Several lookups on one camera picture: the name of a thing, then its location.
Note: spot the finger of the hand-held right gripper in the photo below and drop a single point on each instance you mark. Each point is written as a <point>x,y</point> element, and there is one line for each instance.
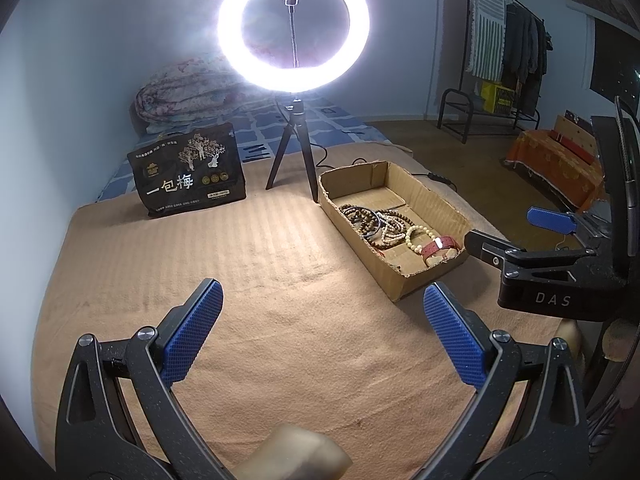
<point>550,219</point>
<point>495,250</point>

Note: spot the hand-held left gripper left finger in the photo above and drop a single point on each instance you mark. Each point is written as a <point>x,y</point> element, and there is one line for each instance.
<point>192,332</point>

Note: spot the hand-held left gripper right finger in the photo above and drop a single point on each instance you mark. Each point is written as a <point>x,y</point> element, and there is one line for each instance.
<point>455,332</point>

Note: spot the cardboard box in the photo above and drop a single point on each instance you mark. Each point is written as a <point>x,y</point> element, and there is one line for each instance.
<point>380,275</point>

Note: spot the person's right hand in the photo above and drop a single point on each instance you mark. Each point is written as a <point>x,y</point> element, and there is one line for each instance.
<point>622,340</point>

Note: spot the person's left hand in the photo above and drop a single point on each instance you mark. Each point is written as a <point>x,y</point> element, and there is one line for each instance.
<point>300,452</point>

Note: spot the orange patterned cloth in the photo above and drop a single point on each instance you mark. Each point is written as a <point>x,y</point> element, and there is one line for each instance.
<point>550,165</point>

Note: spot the brown cardboard carton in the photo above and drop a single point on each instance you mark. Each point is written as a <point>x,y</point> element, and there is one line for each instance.
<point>575,135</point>

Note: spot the yellow crate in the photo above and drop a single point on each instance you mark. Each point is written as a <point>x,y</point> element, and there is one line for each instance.
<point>497,97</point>

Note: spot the black printed snack bag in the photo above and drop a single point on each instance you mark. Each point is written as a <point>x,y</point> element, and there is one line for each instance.
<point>187,175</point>

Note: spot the dark window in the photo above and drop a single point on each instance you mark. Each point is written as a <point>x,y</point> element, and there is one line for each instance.
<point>615,65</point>

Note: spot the dark hanging clothes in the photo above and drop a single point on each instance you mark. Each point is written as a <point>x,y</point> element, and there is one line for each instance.
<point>525,50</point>

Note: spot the black clothes rack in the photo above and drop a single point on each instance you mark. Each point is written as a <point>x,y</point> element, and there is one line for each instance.
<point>520,2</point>

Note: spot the floral quilt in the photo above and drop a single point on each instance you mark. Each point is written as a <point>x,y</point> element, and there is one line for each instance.
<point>190,90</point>

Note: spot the phone holder clamp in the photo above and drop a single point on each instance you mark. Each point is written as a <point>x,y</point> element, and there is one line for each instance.
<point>291,10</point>

